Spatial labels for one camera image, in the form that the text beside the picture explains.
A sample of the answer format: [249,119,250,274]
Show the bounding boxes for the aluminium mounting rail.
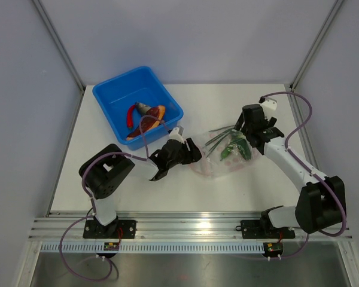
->
[28,210,354,242]

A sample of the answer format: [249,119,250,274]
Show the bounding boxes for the green toy scallion strands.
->
[204,126,236,161]

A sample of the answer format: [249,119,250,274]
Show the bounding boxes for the grey toy fish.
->
[135,102,151,116]

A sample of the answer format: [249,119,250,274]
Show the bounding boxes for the green toy leaf vegetable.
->
[222,131,252,161]

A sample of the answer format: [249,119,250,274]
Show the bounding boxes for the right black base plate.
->
[235,219,296,240]

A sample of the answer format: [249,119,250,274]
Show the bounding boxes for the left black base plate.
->
[83,219,136,239]

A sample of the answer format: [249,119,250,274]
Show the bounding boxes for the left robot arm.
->
[78,138,202,239]

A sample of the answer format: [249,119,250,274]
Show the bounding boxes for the aluminium frame post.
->
[31,0,86,93]
[289,0,346,91]

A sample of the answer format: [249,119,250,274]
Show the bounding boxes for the right small circuit board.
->
[265,242,283,252]

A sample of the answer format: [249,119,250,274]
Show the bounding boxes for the white slotted cable duct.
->
[41,241,264,254]

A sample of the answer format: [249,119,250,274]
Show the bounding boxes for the left aluminium frame post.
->
[31,0,86,93]

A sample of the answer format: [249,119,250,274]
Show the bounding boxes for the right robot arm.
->
[235,104,346,237]

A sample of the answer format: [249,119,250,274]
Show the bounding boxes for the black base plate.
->
[83,219,136,239]
[235,219,296,240]

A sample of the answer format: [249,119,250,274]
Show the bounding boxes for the orange toy food piece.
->
[125,105,168,141]

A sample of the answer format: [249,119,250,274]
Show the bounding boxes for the small circuit board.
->
[265,242,283,252]
[104,242,120,251]

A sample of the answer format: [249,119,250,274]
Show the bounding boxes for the blue plastic bin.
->
[92,66,184,150]

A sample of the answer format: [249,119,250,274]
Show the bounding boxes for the right aluminium frame post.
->
[289,0,346,91]

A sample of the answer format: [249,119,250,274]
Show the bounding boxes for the left small circuit board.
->
[104,242,120,251]

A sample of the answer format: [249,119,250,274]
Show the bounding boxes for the clear zip top bag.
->
[190,126,260,178]

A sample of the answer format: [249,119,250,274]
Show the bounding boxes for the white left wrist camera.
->
[169,126,185,144]

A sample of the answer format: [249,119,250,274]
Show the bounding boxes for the red toy chili pepper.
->
[126,104,136,130]

